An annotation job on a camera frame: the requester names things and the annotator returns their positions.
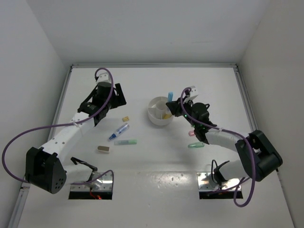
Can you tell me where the green highlighter left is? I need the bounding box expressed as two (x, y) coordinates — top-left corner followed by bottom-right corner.
(114, 139), (137, 145)

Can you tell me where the small yellow eraser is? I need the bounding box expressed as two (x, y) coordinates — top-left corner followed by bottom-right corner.
(122, 116), (130, 122)

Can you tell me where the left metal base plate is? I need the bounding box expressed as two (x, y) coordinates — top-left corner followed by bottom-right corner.
(70, 171), (113, 193)

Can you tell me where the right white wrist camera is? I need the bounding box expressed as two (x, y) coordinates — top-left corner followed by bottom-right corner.
(184, 85), (199, 103)

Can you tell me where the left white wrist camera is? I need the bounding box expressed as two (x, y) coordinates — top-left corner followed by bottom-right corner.
(96, 72), (111, 84)

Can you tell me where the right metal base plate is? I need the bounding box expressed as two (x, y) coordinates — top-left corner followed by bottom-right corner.
(197, 172), (240, 193)

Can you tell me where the green highlighter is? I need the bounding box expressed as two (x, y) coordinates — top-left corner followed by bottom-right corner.
(114, 139), (137, 145)
(188, 142), (204, 149)

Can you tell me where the metal base plate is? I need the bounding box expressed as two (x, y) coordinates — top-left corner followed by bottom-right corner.
(197, 172), (240, 193)
(70, 171), (113, 193)

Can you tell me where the aluminium frame rail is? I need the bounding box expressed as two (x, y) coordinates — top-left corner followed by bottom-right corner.
(71, 63), (238, 68)
(234, 65), (274, 171)
(8, 66), (72, 228)

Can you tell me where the back aluminium frame rail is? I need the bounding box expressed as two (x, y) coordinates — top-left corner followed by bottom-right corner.
(71, 63), (238, 68)

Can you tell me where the purple cable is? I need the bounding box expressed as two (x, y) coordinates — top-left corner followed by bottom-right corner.
(1, 68), (116, 185)
(180, 87), (257, 207)

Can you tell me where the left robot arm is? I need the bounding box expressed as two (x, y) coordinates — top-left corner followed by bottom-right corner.
(25, 82), (126, 194)

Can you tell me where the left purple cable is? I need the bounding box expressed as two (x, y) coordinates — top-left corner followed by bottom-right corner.
(1, 68), (116, 185)

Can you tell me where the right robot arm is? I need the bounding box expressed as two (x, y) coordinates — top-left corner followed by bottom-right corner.
(166, 100), (283, 185)

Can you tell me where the left aluminium frame rail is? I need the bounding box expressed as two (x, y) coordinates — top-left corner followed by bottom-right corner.
(8, 66), (72, 228)

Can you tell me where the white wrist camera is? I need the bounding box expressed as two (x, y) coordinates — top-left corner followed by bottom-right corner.
(184, 85), (199, 103)
(96, 72), (111, 84)

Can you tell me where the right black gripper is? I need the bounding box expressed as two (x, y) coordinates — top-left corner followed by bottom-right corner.
(168, 96), (199, 129)

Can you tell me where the green highlighter right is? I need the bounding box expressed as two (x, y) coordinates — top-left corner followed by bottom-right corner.
(188, 142), (204, 149)

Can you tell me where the yellow highlighter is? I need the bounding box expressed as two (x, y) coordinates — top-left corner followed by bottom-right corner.
(163, 114), (172, 119)

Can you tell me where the right aluminium frame rail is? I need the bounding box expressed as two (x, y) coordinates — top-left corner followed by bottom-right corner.
(234, 65), (274, 171)

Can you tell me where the white round divided organizer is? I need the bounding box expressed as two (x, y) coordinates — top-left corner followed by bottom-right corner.
(147, 96), (174, 126)

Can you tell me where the blue highlighter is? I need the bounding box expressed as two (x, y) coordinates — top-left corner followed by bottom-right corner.
(167, 92), (173, 115)

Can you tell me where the brown white eraser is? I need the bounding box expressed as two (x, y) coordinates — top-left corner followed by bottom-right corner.
(97, 146), (110, 153)

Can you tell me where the clear blue glue bottle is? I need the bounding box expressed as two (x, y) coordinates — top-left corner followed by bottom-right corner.
(108, 123), (130, 141)

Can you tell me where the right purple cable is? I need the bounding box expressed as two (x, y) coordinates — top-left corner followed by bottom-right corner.
(180, 87), (257, 207)

